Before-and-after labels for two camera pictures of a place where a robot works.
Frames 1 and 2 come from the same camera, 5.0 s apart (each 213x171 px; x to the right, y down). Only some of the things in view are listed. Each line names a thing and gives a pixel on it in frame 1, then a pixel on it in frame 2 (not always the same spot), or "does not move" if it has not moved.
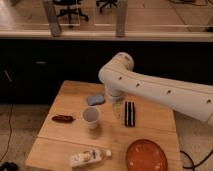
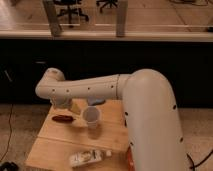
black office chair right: x=106 y=2 does not move
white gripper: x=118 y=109 to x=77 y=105
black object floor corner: x=9 y=166 does not move
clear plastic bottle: x=87 y=157 does not move
